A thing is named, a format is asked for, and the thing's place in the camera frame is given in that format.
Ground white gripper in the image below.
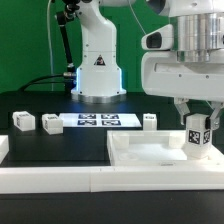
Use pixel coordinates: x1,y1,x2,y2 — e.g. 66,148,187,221
141,25,224,130

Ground white square tabletop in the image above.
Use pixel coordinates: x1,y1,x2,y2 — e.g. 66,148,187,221
107,130,224,166

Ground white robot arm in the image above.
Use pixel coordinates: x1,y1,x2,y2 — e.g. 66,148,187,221
66,0,224,130

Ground white sheet with AprilTags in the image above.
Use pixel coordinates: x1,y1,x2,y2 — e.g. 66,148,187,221
59,113,141,127

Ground white U-shaped fence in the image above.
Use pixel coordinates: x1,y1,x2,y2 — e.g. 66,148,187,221
0,133,224,195

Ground black cable bundle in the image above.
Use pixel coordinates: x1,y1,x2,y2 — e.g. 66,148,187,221
18,73,77,93

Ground white thin cable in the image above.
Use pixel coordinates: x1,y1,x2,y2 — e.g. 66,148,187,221
46,0,56,92

